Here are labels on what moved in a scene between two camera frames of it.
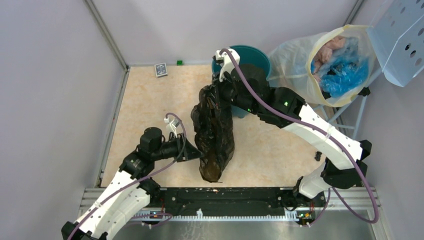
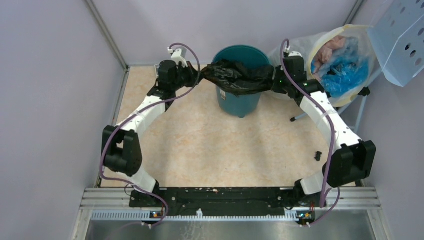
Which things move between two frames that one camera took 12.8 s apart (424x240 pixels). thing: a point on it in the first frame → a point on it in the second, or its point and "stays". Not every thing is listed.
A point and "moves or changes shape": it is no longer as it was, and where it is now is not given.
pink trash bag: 325,55 stays
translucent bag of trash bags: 333,67 stays
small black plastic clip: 318,155 stays
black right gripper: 226,78 → 275,87
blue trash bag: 347,72 stays
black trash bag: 214,133 moves or changes shape
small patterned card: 160,69 stays
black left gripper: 189,152 → 193,74
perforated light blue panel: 397,31 stays
